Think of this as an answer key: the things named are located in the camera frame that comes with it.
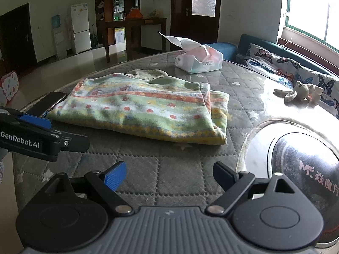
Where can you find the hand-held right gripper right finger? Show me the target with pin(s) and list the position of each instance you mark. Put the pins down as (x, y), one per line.
(222, 176)

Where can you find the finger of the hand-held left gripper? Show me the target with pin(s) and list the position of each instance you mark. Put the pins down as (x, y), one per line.
(35, 121)
(75, 143)

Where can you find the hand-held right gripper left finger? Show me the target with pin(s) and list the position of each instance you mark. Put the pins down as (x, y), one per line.
(115, 176)

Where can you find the patterned pastel fleece garment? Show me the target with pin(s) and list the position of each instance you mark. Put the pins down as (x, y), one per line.
(143, 105)

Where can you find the black smartphone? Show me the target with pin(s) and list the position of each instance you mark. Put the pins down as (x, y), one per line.
(46, 103)

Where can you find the white polka dot box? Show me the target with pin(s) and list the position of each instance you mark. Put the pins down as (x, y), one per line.
(9, 87)

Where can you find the grey quilted star table cover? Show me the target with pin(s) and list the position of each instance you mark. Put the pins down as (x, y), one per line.
(172, 169)

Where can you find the plain dark door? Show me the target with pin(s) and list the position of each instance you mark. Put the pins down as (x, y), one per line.
(16, 39)

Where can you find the water dispenser with blue bottle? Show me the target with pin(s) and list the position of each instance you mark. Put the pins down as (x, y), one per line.
(58, 35)

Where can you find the white refrigerator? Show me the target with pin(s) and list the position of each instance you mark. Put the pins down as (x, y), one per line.
(80, 29)

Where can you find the white plush rabbit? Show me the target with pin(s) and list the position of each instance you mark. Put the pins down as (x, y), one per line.
(299, 91)

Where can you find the white paper sign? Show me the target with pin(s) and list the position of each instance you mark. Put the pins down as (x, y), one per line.
(120, 35)

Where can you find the soft pack of tissues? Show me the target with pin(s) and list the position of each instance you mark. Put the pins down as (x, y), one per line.
(201, 58)

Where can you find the blue footstool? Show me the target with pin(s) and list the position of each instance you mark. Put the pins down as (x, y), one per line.
(225, 49)

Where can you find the dark wooden desk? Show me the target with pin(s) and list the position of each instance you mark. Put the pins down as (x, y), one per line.
(132, 23)

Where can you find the teal sofa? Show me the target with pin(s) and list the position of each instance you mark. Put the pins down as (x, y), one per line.
(254, 40)

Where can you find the orange bag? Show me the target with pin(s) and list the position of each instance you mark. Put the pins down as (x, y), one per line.
(133, 13)

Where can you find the dark wooden door frosted glass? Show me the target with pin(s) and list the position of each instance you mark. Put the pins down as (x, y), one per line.
(182, 13)

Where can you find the green framed window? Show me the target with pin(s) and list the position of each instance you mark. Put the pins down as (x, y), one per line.
(312, 10)

